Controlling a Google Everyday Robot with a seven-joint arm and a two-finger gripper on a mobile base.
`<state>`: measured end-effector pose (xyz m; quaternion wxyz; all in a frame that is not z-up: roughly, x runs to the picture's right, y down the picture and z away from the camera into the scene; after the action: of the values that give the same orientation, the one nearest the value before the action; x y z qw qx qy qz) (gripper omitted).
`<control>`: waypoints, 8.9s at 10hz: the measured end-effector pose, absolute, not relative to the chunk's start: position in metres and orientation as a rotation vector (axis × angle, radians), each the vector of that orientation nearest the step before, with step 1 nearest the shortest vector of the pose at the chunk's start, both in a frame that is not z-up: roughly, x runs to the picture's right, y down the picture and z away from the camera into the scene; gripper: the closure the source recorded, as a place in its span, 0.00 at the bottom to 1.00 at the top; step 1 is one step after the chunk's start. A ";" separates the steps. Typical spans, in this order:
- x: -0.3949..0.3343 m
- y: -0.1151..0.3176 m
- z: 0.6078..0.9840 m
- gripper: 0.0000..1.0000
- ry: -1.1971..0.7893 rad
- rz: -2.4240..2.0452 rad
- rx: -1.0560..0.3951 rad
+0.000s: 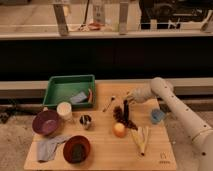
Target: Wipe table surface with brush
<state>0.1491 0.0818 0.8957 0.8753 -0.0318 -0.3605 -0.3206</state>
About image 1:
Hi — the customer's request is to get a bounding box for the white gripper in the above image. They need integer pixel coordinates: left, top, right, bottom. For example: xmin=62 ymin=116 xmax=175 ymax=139
xmin=123 ymin=84 xmax=155 ymax=122

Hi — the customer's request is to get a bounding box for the dark bristle brush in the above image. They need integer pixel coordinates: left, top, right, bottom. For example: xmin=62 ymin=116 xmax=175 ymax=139
xmin=113 ymin=106 xmax=138 ymax=130

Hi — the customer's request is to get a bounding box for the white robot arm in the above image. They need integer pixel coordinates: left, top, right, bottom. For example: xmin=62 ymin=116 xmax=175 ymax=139
xmin=125 ymin=77 xmax=213 ymax=171

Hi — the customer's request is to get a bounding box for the orange fruit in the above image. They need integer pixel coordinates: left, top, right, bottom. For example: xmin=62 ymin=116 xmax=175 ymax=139
xmin=113 ymin=123 xmax=126 ymax=138

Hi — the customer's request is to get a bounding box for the blue cup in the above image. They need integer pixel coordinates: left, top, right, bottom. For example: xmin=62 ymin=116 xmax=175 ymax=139
xmin=150 ymin=109 xmax=165 ymax=124

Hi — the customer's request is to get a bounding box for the yellow corn cob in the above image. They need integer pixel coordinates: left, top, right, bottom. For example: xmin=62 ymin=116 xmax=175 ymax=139
xmin=131 ymin=126 xmax=149 ymax=156

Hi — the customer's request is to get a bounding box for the red carrot in tray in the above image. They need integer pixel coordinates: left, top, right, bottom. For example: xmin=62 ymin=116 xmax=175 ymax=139
xmin=88 ymin=89 xmax=93 ymax=103

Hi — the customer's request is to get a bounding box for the metal cup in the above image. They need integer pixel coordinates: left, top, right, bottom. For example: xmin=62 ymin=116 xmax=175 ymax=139
xmin=79 ymin=115 xmax=92 ymax=130

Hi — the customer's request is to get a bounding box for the blue sponge in tray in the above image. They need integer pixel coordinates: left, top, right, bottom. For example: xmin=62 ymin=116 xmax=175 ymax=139
xmin=70 ymin=92 xmax=87 ymax=104

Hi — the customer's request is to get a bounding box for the green plastic tray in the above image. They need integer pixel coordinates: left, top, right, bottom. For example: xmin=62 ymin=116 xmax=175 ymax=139
xmin=43 ymin=75 xmax=95 ymax=109

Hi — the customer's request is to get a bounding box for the white cup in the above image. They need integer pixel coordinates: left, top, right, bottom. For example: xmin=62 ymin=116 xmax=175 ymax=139
xmin=57 ymin=102 xmax=72 ymax=121

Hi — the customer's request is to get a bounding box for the red brown bowl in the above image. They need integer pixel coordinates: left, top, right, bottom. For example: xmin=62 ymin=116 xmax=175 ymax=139
xmin=63 ymin=135 xmax=90 ymax=164

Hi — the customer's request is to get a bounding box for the dark sponge in bowl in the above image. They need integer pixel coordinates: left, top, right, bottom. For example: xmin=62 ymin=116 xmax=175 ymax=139
xmin=71 ymin=144 xmax=85 ymax=163

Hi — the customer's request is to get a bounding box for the purple bowl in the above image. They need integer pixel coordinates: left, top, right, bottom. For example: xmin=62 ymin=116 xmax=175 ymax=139
xmin=32 ymin=110 xmax=61 ymax=136

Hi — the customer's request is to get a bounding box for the grey blue cloth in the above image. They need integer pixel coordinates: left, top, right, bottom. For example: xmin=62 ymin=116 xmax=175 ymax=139
xmin=37 ymin=135 xmax=70 ymax=162

